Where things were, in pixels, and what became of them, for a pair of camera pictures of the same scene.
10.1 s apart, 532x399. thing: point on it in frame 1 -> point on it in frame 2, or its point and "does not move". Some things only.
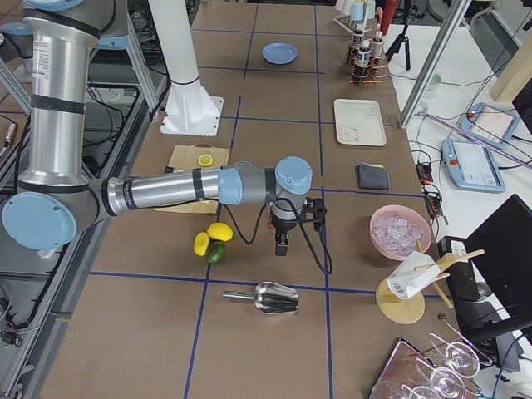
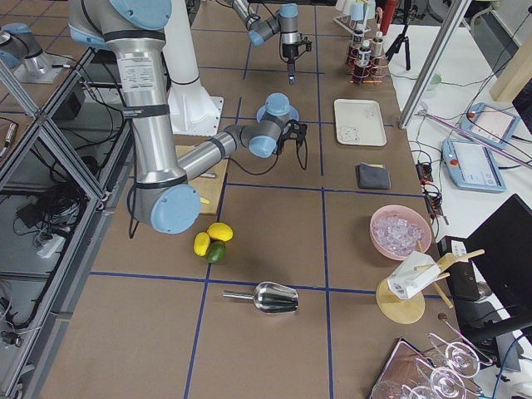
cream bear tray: [359, 122] does not move
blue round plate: [279, 53] -> [278, 105]
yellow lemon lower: [201, 243] does not move
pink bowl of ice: [397, 232] does not move
